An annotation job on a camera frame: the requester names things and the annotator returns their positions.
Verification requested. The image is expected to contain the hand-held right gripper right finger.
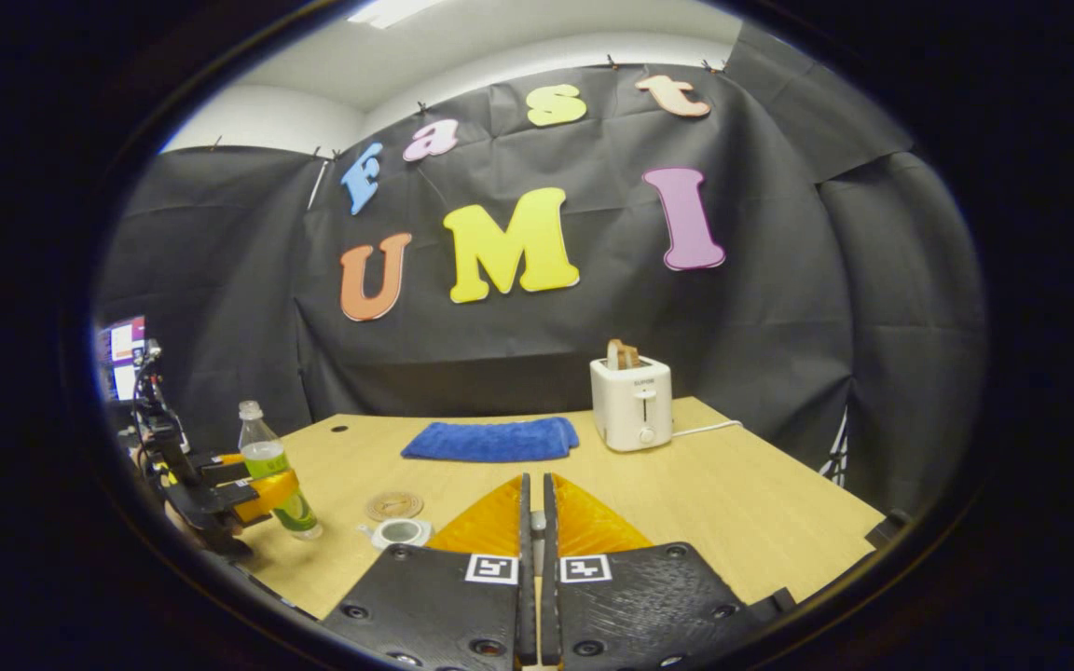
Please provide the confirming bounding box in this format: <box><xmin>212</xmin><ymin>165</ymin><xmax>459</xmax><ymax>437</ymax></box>
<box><xmin>541</xmin><ymin>472</ymin><xmax>766</xmax><ymax>671</ymax></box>

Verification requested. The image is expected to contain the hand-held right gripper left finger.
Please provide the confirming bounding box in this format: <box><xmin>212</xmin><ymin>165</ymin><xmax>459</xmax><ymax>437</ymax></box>
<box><xmin>321</xmin><ymin>472</ymin><xmax>538</xmax><ymax>671</ymax></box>

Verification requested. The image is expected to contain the clear green-label water bottle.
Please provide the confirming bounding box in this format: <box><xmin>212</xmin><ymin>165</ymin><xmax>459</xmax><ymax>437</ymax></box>
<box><xmin>238</xmin><ymin>401</ymin><xmax>324</xmax><ymax>541</ymax></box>

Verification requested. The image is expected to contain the white ceramic teacup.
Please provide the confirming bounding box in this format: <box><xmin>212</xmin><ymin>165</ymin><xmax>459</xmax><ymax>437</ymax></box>
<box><xmin>358</xmin><ymin>517</ymin><xmax>434</xmax><ymax>551</ymax></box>

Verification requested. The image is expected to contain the round woven coaster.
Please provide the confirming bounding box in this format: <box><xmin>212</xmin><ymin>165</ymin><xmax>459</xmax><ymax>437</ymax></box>
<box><xmin>365</xmin><ymin>491</ymin><xmax>425</xmax><ymax>523</ymax></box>

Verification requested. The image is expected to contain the computer monitor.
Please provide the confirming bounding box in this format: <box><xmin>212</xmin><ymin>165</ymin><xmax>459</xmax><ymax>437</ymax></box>
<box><xmin>96</xmin><ymin>315</ymin><xmax>148</xmax><ymax>402</ymax></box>

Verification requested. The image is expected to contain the blue towel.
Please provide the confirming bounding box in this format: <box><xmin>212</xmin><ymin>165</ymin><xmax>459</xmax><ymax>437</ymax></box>
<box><xmin>401</xmin><ymin>417</ymin><xmax>581</xmax><ymax>463</ymax></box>

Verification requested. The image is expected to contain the white toaster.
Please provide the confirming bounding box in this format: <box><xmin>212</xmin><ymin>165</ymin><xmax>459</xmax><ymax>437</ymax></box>
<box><xmin>590</xmin><ymin>356</ymin><xmax>674</xmax><ymax>454</ymax></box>

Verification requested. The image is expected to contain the metal tripod stand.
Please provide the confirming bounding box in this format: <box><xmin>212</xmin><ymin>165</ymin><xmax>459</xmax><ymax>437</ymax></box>
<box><xmin>821</xmin><ymin>407</ymin><xmax>850</xmax><ymax>486</ymax></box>

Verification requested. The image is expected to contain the black table clamp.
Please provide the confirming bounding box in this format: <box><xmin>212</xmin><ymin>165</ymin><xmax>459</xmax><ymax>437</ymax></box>
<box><xmin>866</xmin><ymin>510</ymin><xmax>911</xmax><ymax>551</ymax></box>

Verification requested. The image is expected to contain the ceiling light panel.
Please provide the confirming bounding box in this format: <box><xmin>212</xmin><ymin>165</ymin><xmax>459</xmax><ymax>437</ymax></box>
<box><xmin>348</xmin><ymin>0</ymin><xmax>449</xmax><ymax>29</ymax></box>

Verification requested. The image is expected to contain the white toaster cable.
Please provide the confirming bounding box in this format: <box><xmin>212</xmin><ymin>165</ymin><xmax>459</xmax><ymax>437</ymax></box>
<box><xmin>670</xmin><ymin>419</ymin><xmax>743</xmax><ymax>439</ymax></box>

